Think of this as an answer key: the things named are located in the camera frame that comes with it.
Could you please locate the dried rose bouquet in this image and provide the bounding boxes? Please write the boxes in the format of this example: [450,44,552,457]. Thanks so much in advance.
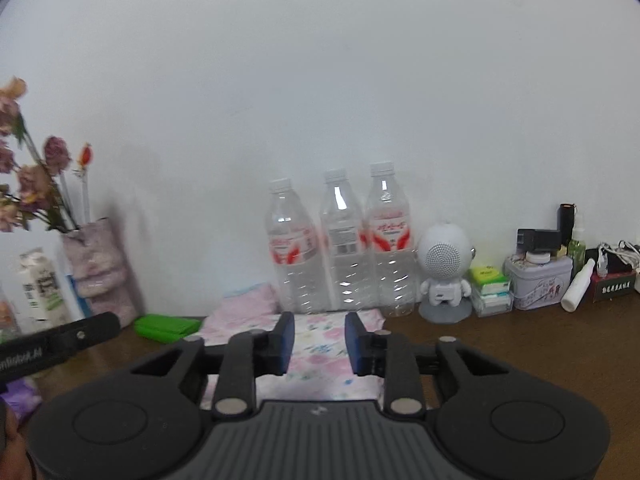
[1,77,93,234]

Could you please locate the white small bottle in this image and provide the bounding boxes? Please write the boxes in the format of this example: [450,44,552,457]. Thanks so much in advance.
[561,259,596,313]

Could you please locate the blue box behind carton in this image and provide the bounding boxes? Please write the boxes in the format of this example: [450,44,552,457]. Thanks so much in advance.
[66,274,93,318]

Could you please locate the purple tissue pack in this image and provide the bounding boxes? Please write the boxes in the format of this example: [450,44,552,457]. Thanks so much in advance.
[1,377,42,425]

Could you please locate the black flashlight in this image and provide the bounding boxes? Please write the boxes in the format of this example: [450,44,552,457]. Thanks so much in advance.
[558,203,576,247]

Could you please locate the person's left hand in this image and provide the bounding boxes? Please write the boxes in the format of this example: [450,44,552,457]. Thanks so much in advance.
[0,402,34,480]

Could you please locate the pink knitted vase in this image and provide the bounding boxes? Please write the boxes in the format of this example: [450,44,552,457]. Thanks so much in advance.
[62,218,138,327]

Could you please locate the grey decorated tin box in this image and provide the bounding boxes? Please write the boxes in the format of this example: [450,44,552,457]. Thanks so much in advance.
[503,255,573,311]

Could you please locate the pink folded cloth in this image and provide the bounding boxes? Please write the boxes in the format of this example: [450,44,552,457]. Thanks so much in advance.
[202,283,279,330]

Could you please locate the middle water bottle red label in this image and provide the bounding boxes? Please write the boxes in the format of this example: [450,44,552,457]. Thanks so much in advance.
[320,169,376,311]

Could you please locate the green plastic case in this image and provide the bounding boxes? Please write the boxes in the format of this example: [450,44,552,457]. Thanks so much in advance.
[134,314,203,344]

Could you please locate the white green milk carton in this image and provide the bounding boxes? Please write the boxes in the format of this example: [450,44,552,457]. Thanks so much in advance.
[18,248,70,332]

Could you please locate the left water bottle red label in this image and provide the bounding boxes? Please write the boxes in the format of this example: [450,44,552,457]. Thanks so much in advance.
[266,178,331,314]

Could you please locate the water bottle red label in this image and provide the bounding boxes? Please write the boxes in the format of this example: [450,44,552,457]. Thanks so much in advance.
[366,162,418,318]
[320,169,376,311]
[266,178,331,314]

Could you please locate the right water bottle red label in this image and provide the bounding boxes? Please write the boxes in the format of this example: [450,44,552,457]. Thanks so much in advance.
[366,162,418,318]

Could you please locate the dark red box with cables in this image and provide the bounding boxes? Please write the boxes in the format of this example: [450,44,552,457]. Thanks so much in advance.
[586,240,639,302]

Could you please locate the green glass spray bottle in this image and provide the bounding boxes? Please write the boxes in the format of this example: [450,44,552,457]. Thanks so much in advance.
[567,211,587,278]

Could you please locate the white astronaut speaker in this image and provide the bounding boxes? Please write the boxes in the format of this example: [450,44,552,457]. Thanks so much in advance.
[416,223,475,324]

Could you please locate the green white tissue packs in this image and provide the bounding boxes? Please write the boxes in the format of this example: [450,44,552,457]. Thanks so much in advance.
[469,266,512,318]

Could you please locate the black small device on tin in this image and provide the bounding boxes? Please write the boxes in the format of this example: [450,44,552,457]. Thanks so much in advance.
[516,229,562,264]

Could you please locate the pink floral garment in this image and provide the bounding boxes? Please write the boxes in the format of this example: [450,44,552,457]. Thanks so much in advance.
[197,310,384,405]

